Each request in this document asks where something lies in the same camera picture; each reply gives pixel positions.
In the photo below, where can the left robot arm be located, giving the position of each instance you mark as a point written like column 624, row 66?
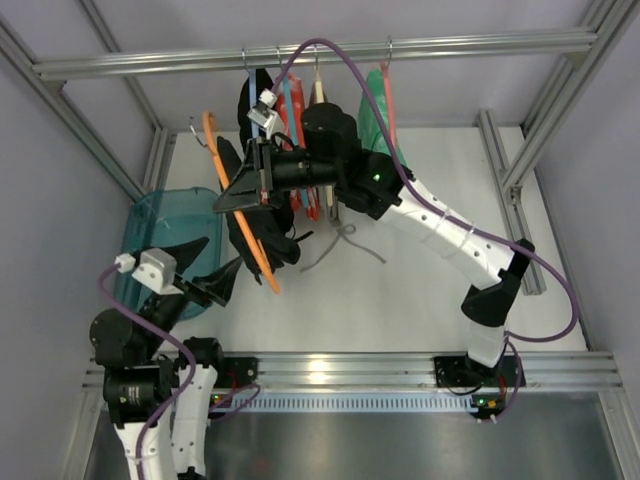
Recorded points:
column 157, row 388

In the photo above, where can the teal plastic bin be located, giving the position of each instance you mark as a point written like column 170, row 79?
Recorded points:
column 166, row 218

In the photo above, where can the slotted cable duct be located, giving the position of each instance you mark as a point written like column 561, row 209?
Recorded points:
column 341, row 402

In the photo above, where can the black garment on blue hanger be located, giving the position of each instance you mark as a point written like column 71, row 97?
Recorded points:
column 263, row 81

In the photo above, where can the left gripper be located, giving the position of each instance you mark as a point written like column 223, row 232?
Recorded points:
column 198, row 291

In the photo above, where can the pink clothes hanger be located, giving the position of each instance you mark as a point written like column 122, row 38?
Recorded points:
column 383, row 85

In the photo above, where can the orange clothes hanger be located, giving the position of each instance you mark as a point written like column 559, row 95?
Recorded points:
column 255, row 246

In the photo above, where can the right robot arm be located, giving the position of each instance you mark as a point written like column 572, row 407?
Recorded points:
column 373, row 184

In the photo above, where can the black trousers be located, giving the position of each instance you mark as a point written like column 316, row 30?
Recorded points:
column 271, row 228

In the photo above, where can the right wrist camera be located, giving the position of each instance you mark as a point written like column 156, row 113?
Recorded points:
column 263, row 116

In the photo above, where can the left aluminium frame post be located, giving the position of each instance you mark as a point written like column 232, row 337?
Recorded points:
column 113, row 119

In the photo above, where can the green garment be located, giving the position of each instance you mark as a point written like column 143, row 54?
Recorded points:
column 369, row 130

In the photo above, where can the light blue clothes hanger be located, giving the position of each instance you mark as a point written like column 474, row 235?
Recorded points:
column 251, row 75

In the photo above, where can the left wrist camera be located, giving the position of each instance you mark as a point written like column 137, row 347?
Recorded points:
column 155, row 269

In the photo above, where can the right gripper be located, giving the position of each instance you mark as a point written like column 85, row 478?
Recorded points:
column 265, row 172

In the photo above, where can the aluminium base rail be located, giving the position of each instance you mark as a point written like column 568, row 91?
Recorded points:
column 399, row 372

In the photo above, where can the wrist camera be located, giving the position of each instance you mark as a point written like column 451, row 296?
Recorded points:
column 263, row 116
column 155, row 269

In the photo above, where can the red patterned garment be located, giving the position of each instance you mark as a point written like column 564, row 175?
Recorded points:
column 295, row 100

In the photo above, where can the grey brown garment with drawstring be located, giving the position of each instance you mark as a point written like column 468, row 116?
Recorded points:
column 342, row 231

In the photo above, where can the aluminium hanging rail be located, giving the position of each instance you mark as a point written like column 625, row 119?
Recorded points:
column 516, row 43

